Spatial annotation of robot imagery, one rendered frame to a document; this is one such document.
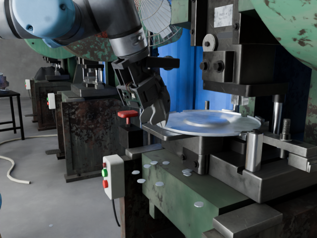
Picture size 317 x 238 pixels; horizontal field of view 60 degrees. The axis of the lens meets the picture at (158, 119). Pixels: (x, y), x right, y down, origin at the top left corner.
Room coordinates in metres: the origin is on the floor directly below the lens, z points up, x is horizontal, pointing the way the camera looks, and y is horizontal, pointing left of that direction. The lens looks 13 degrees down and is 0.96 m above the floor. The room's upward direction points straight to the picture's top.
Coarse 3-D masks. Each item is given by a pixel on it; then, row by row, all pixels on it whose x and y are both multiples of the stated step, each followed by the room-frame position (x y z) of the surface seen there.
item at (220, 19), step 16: (208, 0) 0.83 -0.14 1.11; (224, 0) 0.77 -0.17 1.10; (208, 16) 0.83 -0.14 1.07; (224, 16) 0.77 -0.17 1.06; (208, 32) 0.83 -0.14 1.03; (224, 32) 0.77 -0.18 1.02; (208, 48) 0.81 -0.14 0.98; (224, 48) 0.76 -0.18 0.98; (240, 48) 0.71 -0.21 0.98; (256, 48) 0.73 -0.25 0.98; (272, 48) 0.76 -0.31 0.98; (208, 64) 0.77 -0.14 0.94; (224, 64) 0.72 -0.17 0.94; (240, 64) 0.71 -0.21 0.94; (256, 64) 0.73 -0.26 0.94; (272, 64) 0.76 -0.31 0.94; (208, 80) 0.77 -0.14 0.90; (224, 80) 0.72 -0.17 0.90; (240, 80) 0.71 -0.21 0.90; (256, 80) 0.74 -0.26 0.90; (272, 80) 0.77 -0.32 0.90
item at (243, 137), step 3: (264, 123) 0.76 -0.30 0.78; (267, 123) 0.76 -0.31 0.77; (261, 126) 0.75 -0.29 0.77; (264, 126) 0.76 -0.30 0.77; (267, 126) 0.77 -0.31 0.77; (261, 129) 0.75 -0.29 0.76; (264, 129) 0.76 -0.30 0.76; (267, 129) 0.77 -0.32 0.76; (246, 135) 0.73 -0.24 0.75; (240, 138) 0.74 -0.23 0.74; (243, 138) 0.73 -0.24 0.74; (246, 138) 0.73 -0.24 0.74
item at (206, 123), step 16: (176, 112) 0.88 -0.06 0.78; (192, 112) 0.88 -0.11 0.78; (208, 112) 0.88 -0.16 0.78; (224, 112) 0.87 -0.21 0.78; (176, 128) 0.68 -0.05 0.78; (192, 128) 0.68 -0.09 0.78; (208, 128) 0.68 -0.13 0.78; (224, 128) 0.68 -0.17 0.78; (240, 128) 0.68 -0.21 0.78; (256, 128) 0.66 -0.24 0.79
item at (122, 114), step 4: (120, 112) 0.98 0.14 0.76; (124, 112) 0.98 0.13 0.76; (128, 112) 0.98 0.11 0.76; (132, 112) 0.98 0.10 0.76; (136, 112) 0.98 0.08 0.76; (120, 116) 0.97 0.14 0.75; (124, 116) 0.96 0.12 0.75; (128, 116) 0.96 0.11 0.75; (132, 116) 0.97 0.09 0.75; (136, 116) 0.98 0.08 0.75; (128, 120) 0.99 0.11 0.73
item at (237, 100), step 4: (232, 96) 0.81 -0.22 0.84; (236, 96) 0.80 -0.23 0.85; (240, 96) 0.79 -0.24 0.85; (232, 100) 0.81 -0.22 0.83; (236, 100) 0.80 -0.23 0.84; (240, 100) 0.79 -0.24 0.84; (244, 100) 0.79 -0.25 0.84; (248, 100) 0.80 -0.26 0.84; (236, 104) 0.79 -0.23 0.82; (240, 104) 0.79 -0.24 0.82; (244, 104) 0.79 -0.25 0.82
